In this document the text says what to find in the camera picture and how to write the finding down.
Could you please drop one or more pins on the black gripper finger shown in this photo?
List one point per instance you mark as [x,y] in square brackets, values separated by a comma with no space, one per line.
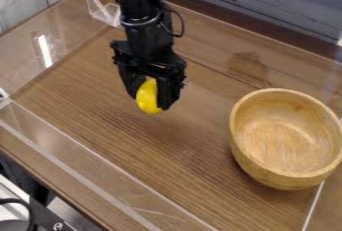
[170,82]
[134,76]

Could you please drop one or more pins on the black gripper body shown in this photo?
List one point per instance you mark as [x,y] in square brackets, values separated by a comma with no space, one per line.
[146,55]

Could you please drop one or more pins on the yellow lemon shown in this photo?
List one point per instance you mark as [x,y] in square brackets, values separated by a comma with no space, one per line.
[147,97]

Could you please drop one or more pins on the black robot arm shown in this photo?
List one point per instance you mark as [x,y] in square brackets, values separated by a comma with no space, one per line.
[144,6]

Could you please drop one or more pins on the brown wooden bowl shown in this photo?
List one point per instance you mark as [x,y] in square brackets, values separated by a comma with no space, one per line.
[286,138]

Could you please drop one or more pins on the clear acrylic corner bracket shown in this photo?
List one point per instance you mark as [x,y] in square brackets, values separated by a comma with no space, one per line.
[106,13]

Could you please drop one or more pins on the clear acrylic enclosure wall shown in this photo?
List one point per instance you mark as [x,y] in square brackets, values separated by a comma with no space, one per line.
[154,172]

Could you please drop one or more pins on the black metal table frame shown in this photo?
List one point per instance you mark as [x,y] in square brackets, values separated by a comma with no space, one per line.
[52,213]

